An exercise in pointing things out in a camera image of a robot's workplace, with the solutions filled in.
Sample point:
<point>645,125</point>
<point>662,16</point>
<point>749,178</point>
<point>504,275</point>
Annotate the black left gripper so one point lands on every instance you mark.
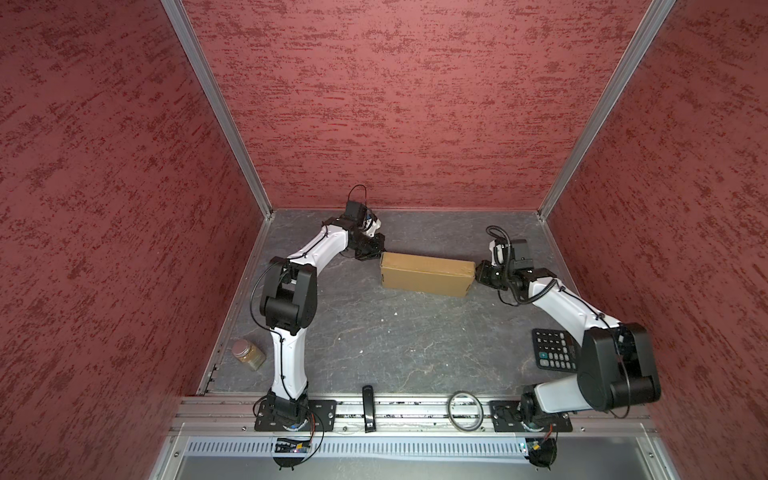
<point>377,249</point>

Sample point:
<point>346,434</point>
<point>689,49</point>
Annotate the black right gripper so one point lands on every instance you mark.
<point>482,273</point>

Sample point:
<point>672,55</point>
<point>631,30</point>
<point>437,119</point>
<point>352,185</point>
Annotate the brown cardboard box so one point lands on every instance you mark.
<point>424,274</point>

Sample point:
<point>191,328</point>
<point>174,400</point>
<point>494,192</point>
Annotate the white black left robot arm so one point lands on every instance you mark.
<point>289,301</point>

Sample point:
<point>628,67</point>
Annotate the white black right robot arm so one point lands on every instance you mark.
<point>616,365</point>

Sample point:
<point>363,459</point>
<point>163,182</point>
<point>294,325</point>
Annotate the black calculator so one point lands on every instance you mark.
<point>555,350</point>

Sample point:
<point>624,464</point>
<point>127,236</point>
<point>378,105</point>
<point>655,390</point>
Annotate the black handheld device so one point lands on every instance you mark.
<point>369,409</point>

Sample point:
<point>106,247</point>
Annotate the small glass jar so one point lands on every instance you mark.
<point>248,354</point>

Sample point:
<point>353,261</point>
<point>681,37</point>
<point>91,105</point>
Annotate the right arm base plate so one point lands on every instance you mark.
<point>507,417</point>

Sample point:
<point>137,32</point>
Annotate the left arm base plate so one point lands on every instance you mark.
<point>305,416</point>

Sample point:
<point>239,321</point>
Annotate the aluminium front rail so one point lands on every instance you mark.
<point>417,415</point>

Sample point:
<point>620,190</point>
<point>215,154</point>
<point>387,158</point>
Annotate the white slotted cable duct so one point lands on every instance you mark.
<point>505,449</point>

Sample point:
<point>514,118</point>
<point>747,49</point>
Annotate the right rear aluminium corner post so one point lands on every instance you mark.
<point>648,28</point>

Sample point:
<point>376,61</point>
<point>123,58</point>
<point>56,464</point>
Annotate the aluminium corner post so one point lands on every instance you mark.
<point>187,37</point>
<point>648,28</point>

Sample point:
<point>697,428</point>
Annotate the left rear aluminium corner post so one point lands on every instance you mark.
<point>187,37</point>

